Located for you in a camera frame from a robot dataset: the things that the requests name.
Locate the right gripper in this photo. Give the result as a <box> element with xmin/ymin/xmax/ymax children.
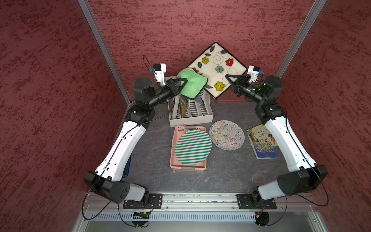
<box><xmin>225</xmin><ymin>73</ymin><xmax>265</xmax><ymax>103</ymax></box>

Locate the green microfibre cloth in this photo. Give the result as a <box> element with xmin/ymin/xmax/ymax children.
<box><xmin>177</xmin><ymin>68</ymin><xmax>208</xmax><ymax>100</ymax></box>

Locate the square floral plate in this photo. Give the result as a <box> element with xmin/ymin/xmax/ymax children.
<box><xmin>188</xmin><ymin>42</ymin><xmax>247</xmax><ymax>99</ymax></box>

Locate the colourful squiggle round plate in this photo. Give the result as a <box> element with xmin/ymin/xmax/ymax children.
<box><xmin>209</xmin><ymin>120</ymin><xmax>245</xmax><ymax>151</ymax></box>

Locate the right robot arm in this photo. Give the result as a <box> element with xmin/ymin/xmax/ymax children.
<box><xmin>226</xmin><ymin>74</ymin><xmax>328</xmax><ymax>201</ymax></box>

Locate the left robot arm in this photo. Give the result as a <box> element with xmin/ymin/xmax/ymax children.
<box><xmin>84</xmin><ymin>77</ymin><xmax>187</xmax><ymax>205</ymax></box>

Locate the green striped round plate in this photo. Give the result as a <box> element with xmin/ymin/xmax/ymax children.
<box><xmin>175</xmin><ymin>130</ymin><xmax>212</xmax><ymax>166</ymax></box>

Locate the book in rack left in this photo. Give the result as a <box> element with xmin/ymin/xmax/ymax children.
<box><xmin>171</xmin><ymin>95</ymin><xmax>180</xmax><ymax>119</ymax></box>

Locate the yellow illustrated book in rack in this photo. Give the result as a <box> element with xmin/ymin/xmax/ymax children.
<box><xmin>179</xmin><ymin>96</ymin><xmax>188</xmax><ymax>119</ymax></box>

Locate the white file organiser rack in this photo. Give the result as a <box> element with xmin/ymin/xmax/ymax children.
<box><xmin>167</xmin><ymin>85</ymin><xmax>214</xmax><ymax>127</ymax></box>

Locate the illustrated children's book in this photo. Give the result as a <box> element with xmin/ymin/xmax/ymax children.
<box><xmin>247</xmin><ymin>124</ymin><xmax>279</xmax><ymax>159</ymax></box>

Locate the pink plastic basket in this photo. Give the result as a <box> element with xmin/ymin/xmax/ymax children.
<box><xmin>170</xmin><ymin>125</ymin><xmax>207</xmax><ymax>172</ymax></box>

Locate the blue stapler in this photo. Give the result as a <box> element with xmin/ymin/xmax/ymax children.
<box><xmin>122</xmin><ymin>156</ymin><xmax>131</xmax><ymax>178</ymax></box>

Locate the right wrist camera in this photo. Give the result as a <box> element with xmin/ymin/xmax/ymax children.
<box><xmin>247</xmin><ymin>65</ymin><xmax>264</xmax><ymax>83</ymax></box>

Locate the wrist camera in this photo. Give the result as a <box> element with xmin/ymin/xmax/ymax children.
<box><xmin>149</xmin><ymin>63</ymin><xmax>167</xmax><ymax>86</ymax></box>
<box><xmin>247</xmin><ymin>65</ymin><xmax>264</xmax><ymax>83</ymax></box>

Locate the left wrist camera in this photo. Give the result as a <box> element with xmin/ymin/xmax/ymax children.
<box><xmin>149</xmin><ymin>63</ymin><xmax>167</xmax><ymax>86</ymax></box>

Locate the right aluminium corner post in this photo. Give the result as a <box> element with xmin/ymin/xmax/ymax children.
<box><xmin>276</xmin><ymin>0</ymin><xmax>327</xmax><ymax>77</ymax></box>

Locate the aluminium corner post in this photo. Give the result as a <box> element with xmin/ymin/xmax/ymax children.
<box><xmin>276</xmin><ymin>0</ymin><xmax>327</xmax><ymax>77</ymax></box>
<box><xmin>78</xmin><ymin>0</ymin><xmax>131</xmax><ymax>106</ymax></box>

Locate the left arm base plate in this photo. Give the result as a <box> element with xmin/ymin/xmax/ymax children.
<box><xmin>122</xmin><ymin>193</ymin><xmax>163</xmax><ymax>210</ymax></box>

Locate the aluminium front rail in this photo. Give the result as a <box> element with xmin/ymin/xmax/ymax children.
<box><xmin>83</xmin><ymin>192</ymin><xmax>318</xmax><ymax>212</ymax></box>

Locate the left aluminium corner post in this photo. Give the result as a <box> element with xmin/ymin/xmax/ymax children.
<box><xmin>78</xmin><ymin>0</ymin><xmax>131</xmax><ymax>106</ymax></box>

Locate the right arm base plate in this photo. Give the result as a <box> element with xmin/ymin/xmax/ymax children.
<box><xmin>236</xmin><ymin>192</ymin><xmax>277</xmax><ymax>210</ymax></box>

